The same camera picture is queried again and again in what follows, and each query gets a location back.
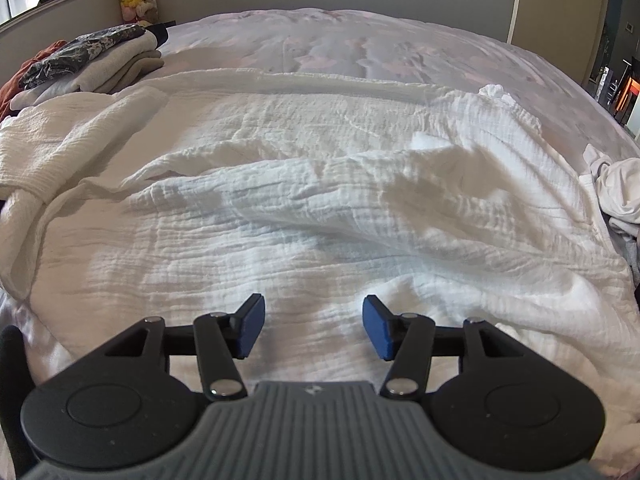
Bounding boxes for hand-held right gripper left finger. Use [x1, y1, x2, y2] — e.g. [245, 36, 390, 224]
[102, 293, 266, 402]

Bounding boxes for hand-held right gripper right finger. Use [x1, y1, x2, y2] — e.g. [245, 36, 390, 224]
[362, 295, 526, 401]

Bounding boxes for white crinkled muslin cloth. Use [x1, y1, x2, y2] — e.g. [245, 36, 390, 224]
[0, 67, 640, 391]

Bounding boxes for dark fuzzy cloth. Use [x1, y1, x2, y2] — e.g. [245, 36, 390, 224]
[0, 325, 32, 480]

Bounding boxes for crumpled white garment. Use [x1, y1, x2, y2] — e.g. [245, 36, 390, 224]
[580, 144, 640, 227]

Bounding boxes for light folded sweater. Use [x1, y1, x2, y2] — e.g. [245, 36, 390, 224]
[10, 30, 166, 111]

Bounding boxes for black cloth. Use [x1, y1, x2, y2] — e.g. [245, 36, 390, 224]
[146, 21, 172, 47]

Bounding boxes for dark floral patterned garment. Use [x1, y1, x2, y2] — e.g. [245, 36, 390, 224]
[20, 24, 148, 92]

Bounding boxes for orange cloth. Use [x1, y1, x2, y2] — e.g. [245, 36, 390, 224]
[0, 39, 68, 122]

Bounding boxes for orange lit object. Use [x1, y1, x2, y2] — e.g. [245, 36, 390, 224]
[616, 57, 640, 127]

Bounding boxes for beige door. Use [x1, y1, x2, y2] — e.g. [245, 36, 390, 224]
[506, 0, 615, 87]

